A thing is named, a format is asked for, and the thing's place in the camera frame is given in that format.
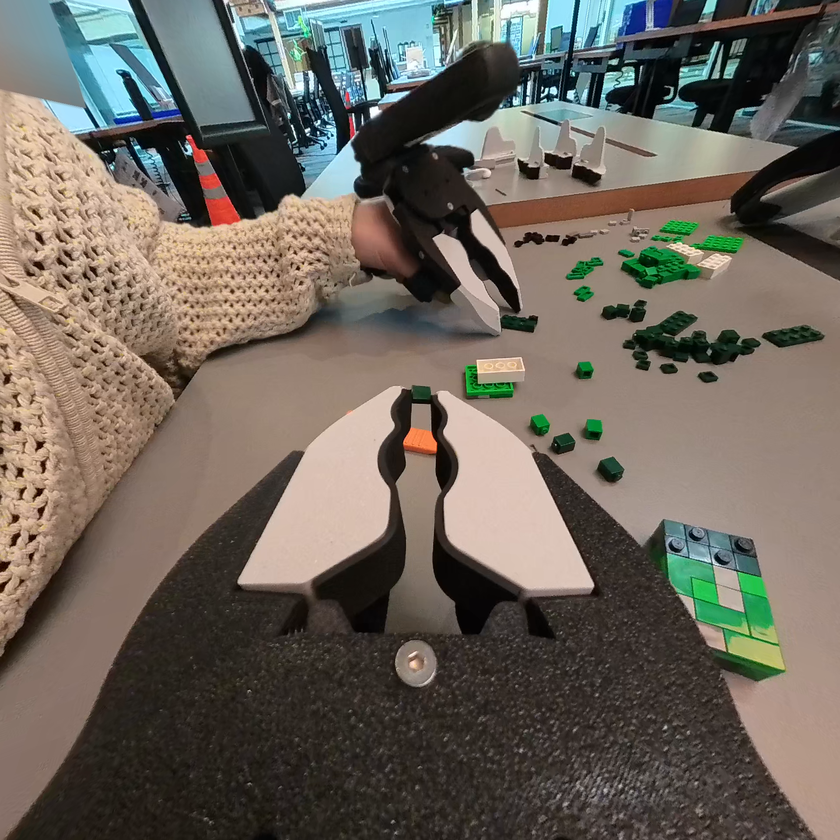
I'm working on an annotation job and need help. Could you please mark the orange traffic cone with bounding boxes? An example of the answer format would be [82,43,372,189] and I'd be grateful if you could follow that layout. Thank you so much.
[185,134,242,228]

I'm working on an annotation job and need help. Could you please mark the green pixel lego cube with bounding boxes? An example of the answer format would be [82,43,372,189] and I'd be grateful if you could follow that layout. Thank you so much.
[651,518,787,682]

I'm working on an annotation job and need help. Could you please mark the small grey lego pieces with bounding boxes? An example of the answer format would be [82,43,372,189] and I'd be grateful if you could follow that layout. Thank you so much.
[578,209,653,245]

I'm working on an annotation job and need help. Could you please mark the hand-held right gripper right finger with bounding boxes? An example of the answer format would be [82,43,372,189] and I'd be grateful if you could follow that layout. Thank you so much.
[431,389,597,601]

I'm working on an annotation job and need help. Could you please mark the green lego base, tan brick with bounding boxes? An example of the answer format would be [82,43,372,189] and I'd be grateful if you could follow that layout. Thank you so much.
[462,353,527,400]

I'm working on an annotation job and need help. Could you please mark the cream knit sweater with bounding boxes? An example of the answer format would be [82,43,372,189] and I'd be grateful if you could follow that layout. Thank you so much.
[0,90,181,653]

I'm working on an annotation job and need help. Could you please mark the scattered dark green lego pieces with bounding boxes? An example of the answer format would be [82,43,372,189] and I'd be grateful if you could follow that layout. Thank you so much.
[600,301,826,385]

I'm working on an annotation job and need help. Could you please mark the monitor on black stand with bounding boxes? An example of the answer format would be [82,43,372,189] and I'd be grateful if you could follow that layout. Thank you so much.
[128,0,305,217]

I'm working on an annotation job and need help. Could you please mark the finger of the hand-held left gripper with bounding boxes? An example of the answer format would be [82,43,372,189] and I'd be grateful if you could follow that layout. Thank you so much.
[468,209,525,316]
[448,262,506,337]

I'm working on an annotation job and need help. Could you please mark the person's left forearm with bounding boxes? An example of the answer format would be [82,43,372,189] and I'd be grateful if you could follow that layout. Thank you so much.
[149,191,363,384]

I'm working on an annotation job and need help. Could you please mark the person's left hand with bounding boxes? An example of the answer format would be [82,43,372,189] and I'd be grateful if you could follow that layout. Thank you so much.
[351,195,421,283]

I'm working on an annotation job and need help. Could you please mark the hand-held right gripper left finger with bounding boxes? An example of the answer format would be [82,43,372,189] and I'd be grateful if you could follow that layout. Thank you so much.
[238,386,409,601]

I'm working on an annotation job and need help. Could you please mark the pile of bright green lego pieces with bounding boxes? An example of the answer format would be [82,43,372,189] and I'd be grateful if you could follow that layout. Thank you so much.
[565,218,745,298]

